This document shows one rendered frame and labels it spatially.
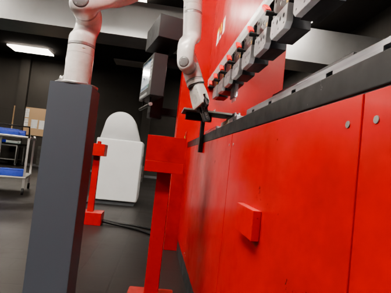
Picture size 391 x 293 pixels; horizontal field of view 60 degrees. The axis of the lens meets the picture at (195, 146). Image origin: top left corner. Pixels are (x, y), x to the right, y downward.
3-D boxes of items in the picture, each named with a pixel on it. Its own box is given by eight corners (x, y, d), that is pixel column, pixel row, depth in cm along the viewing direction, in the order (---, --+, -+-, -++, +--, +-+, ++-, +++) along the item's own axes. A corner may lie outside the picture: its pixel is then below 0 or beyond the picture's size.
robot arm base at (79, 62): (48, 79, 144) (53, 37, 145) (61, 89, 163) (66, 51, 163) (93, 85, 146) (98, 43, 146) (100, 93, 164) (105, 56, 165)
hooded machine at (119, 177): (88, 202, 470) (100, 108, 476) (96, 197, 527) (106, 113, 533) (137, 207, 477) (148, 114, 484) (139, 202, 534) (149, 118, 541)
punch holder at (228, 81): (223, 88, 200) (226, 60, 201) (237, 89, 201) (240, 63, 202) (228, 82, 185) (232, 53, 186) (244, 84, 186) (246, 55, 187)
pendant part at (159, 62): (138, 101, 321) (142, 64, 323) (150, 103, 326) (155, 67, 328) (149, 94, 279) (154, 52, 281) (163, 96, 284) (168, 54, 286)
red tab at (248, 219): (234, 228, 92) (237, 202, 92) (241, 228, 92) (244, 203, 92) (250, 241, 77) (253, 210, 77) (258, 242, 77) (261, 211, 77)
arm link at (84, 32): (64, 41, 148) (71, -11, 150) (75, 54, 167) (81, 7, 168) (92, 45, 149) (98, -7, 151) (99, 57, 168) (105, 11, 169)
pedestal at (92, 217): (78, 220, 346) (88, 139, 350) (103, 222, 349) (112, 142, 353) (73, 223, 326) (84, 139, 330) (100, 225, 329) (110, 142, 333)
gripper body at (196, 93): (184, 89, 161) (191, 111, 160) (192, 81, 152) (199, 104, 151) (198, 88, 164) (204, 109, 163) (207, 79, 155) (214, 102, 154)
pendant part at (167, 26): (137, 117, 329) (147, 32, 333) (162, 120, 338) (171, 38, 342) (149, 111, 281) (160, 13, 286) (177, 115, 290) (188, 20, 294)
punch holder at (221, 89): (217, 94, 220) (219, 69, 221) (230, 96, 221) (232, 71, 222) (221, 89, 205) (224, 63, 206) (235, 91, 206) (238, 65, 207)
